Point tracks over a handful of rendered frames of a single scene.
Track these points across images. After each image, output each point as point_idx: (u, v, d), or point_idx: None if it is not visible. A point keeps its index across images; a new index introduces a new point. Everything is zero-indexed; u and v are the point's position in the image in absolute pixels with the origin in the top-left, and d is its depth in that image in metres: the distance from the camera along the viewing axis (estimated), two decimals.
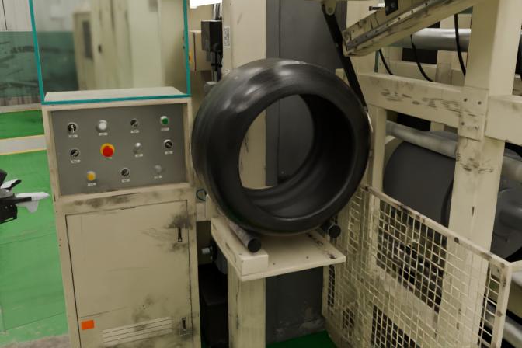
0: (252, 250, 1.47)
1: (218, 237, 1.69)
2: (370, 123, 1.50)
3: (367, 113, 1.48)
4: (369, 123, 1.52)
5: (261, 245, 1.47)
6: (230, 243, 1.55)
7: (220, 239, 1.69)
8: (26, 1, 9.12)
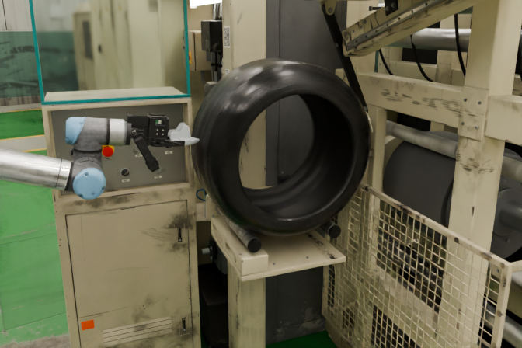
0: (252, 250, 1.47)
1: (218, 237, 1.69)
2: (370, 123, 1.50)
3: (367, 113, 1.48)
4: (369, 123, 1.52)
5: (260, 245, 1.47)
6: (230, 243, 1.55)
7: (220, 239, 1.69)
8: (26, 1, 9.12)
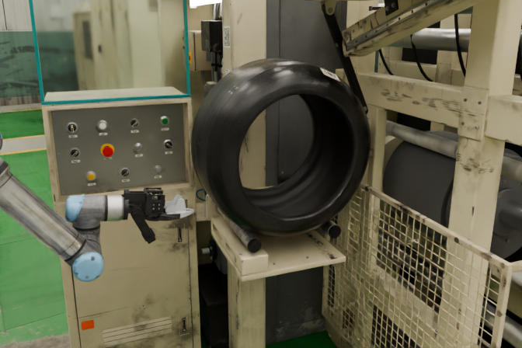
0: (259, 239, 1.47)
1: (218, 237, 1.69)
2: (332, 75, 1.41)
3: (323, 71, 1.39)
4: (332, 73, 1.42)
5: (252, 239, 1.45)
6: (230, 243, 1.55)
7: (220, 239, 1.69)
8: (26, 1, 9.12)
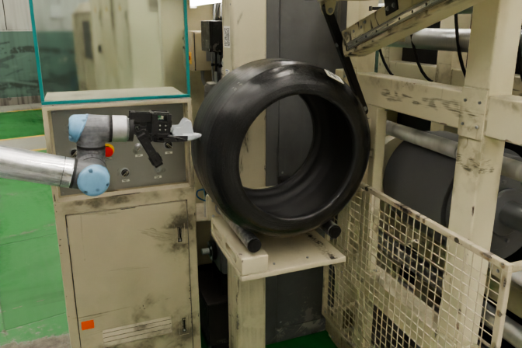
0: (255, 237, 1.47)
1: (218, 237, 1.69)
2: (335, 77, 1.41)
3: (327, 73, 1.40)
4: (335, 75, 1.43)
5: (248, 242, 1.45)
6: (230, 243, 1.55)
7: (220, 239, 1.69)
8: (26, 1, 9.12)
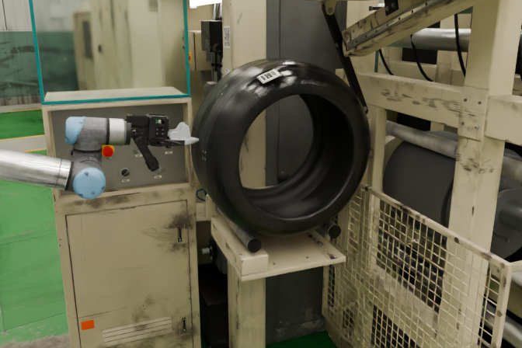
0: (247, 248, 1.46)
1: (218, 237, 1.69)
2: (270, 75, 1.34)
3: (261, 81, 1.33)
4: (269, 71, 1.35)
5: (255, 251, 1.46)
6: (230, 243, 1.55)
7: (220, 239, 1.69)
8: (26, 1, 9.12)
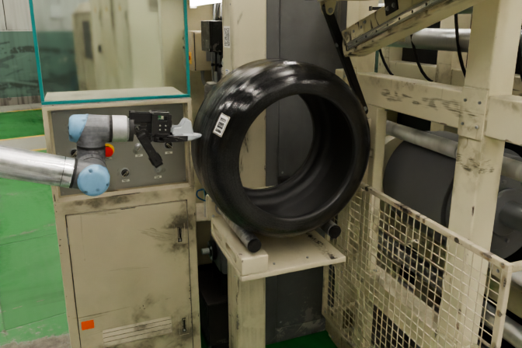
0: (259, 240, 1.47)
1: (218, 237, 1.69)
2: (222, 123, 1.32)
3: (218, 135, 1.32)
4: (219, 119, 1.33)
5: (252, 239, 1.45)
6: (230, 243, 1.55)
7: (220, 239, 1.69)
8: (26, 1, 9.12)
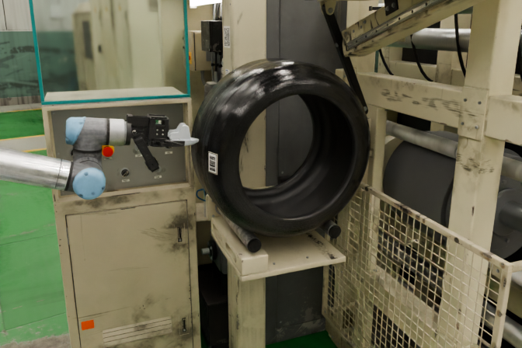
0: (254, 237, 1.46)
1: (218, 237, 1.69)
2: (213, 161, 1.34)
3: (214, 173, 1.35)
4: (209, 158, 1.35)
5: (248, 244, 1.45)
6: (230, 243, 1.55)
7: (220, 239, 1.69)
8: (26, 1, 9.12)
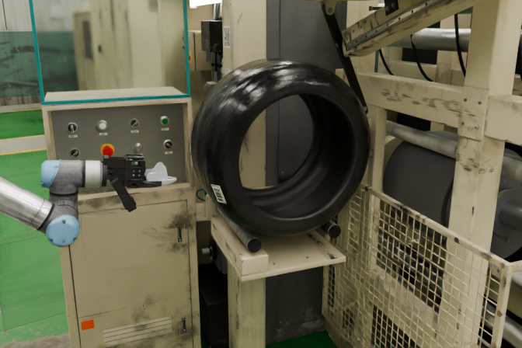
0: (246, 245, 1.46)
1: (218, 237, 1.69)
2: (218, 193, 1.37)
3: (223, 203, 1.38)
4: (214, 189, 1.38)
5: (252, 252, 1.46)
6: (230, 243, 1.55)
7: (220, 239, 1.69)
8: (26, 1, 9.12)
